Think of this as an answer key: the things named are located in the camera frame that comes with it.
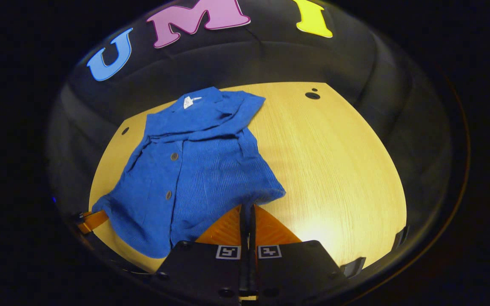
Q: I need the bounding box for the blue button-up shirt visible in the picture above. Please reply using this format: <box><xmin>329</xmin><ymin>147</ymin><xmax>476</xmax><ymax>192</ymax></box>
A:
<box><xmin>91</xmin><ymin>86</ymin><xmax>287</xmax><ymax>260</ymax></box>

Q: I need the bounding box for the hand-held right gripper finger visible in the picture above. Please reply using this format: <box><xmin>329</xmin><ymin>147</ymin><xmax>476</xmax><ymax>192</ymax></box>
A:
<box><xmin>249</xmin><ymin>204</ymin><xmax>350</xmax><ymax>304</ymax></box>
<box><xmin>154</xmin><ymin>204</ymin><xmax>250</xmax><ymax>306</ymax></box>

